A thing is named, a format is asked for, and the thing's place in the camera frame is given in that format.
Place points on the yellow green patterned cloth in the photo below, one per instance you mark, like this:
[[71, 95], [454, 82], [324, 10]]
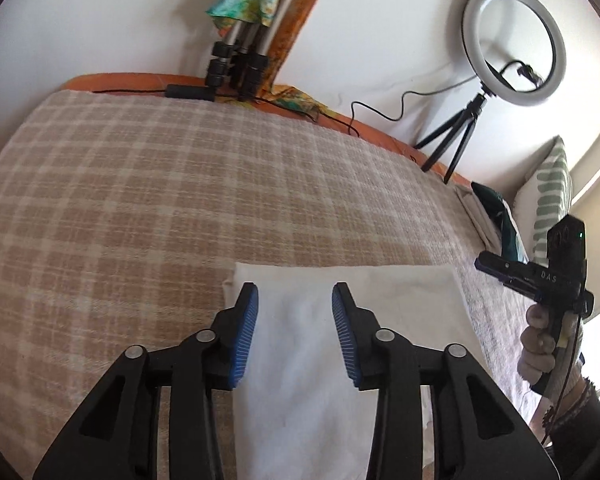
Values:
[[292, 97]]

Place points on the beige plaid blanket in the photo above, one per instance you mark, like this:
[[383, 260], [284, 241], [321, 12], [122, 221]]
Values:
[[130, 210]]

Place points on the folded white cloth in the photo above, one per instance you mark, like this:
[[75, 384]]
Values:
[[480, 215]]

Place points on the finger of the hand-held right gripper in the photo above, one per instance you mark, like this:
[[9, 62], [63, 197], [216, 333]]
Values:
[[500, 266]]

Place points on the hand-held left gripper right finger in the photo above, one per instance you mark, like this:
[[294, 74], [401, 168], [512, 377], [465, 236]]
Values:
[[342, 330]]

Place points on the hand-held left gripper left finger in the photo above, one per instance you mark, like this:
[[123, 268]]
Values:
[[247, 330]]

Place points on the white t-shirt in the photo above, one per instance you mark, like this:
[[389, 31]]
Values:
[[300, 410]]

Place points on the dark teal folded clothes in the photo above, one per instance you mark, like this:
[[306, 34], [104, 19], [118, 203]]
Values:
[[507, 230]]

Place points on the black mini tripod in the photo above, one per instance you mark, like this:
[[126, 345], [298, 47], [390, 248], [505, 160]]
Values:
[[460, 145]]

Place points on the person's right hand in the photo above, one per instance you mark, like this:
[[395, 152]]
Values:
[[535, 345]]

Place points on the orange mattress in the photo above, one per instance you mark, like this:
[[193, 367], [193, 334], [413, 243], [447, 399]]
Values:
[[130, 80]]

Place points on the green white striped pillow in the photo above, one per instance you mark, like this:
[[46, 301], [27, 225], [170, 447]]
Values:
[[550, 185]]

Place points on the folded silver tripod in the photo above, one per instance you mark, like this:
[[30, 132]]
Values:
[[252, 67]]

